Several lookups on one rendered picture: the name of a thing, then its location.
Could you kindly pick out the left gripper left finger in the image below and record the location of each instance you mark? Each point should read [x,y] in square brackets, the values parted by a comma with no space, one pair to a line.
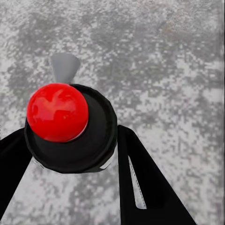
[14,160]

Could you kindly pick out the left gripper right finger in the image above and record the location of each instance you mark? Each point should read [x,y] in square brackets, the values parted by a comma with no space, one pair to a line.
[163,206]

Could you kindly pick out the pesticide atomizer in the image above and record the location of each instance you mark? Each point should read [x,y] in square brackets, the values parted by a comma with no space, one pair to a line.
[70,128]

